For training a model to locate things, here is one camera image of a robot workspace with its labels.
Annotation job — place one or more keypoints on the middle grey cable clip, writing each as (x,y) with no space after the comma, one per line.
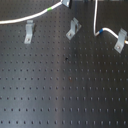
(74,28)

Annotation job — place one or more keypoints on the grey cable clip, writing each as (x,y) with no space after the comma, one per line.
(121,40)
(74,28)
(29,31)
(67,3)

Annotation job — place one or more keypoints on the left grey cable clip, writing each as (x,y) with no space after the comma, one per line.
(29,31)

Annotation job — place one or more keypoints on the top grey cable clip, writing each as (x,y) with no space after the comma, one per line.
(67,3)

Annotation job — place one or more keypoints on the right grey cable clip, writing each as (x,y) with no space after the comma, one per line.
(121,40)

